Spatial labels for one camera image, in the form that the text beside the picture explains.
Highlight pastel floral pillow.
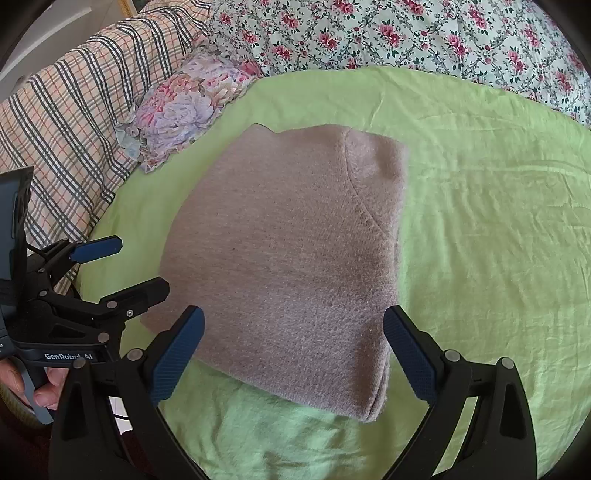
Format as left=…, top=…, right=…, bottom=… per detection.
left=115, top=52, right=264, bottom=174

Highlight beige fuzzy sweater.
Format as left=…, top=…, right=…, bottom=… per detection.
left=141, top=124, right=409, bottom=423

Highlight plaid checked blanket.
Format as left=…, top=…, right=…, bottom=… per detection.
left=0, top=4, right=213, bottom=282

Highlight light green bed sheet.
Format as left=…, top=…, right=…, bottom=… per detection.
left=76, top=66, right=591, bottom=480

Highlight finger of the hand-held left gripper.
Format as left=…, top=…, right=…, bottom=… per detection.
left=44, top=277, right=171, bottom=325
left=28, top=235, right=123, bottom=287

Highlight person's left hand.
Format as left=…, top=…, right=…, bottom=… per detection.
left=0, top=360, right=68, bottom=411

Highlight white pink floral quilt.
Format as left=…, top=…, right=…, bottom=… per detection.
left=194, top=0, right=591, bottom=127

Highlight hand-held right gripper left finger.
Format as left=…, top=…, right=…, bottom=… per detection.
left=48, top=305, right=206, bottom=480

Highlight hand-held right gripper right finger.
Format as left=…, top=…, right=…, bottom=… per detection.
left=383, top=305, right=539, bottom=480

